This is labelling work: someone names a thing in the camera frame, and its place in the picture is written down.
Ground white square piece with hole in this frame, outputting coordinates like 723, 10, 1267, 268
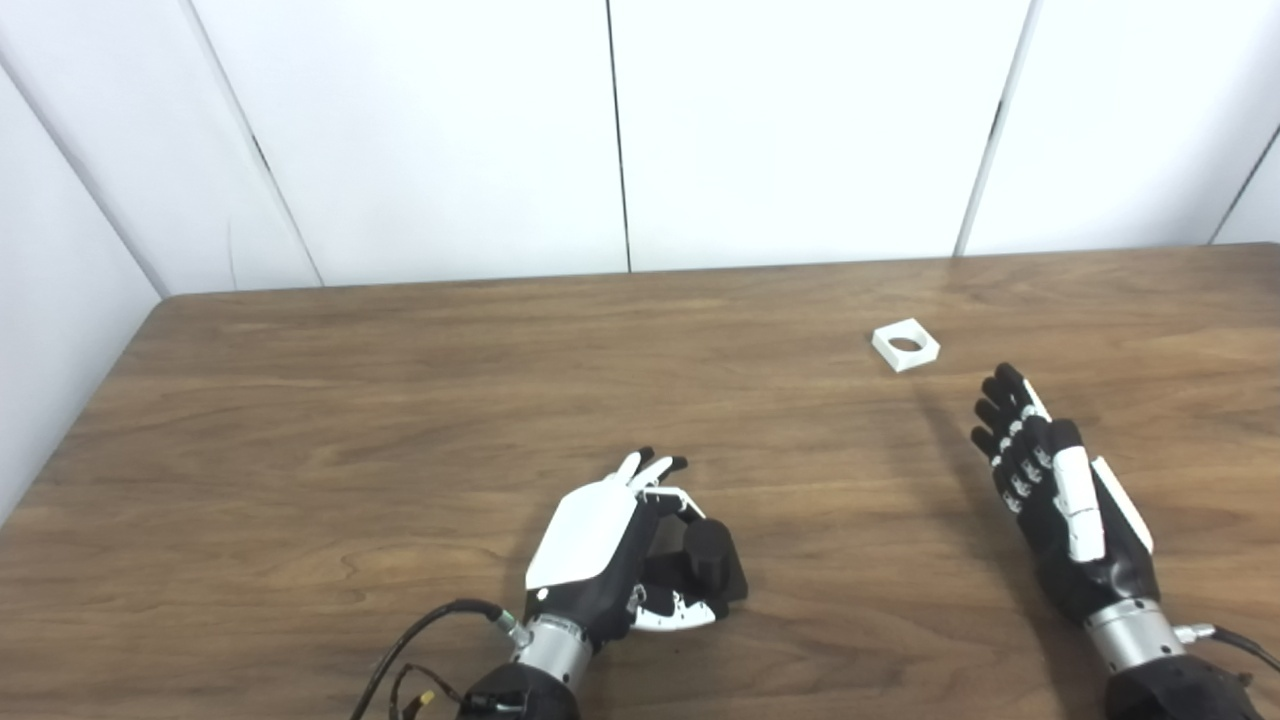
870, 317, 942, 374

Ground black peg with base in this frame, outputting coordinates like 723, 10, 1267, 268
640, 518, 750, 608

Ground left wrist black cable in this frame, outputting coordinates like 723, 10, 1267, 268
348, 597, 533, 720

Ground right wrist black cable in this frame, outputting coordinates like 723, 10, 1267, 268
1175, 623, 1280, 674

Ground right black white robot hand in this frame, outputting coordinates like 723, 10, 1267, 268
969, 362, 1162, 627

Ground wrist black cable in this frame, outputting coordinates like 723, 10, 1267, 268
348, 597, 533, 720
1175, 623, 1280, 674

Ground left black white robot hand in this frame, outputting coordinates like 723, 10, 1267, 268
524, 447, 733, 642

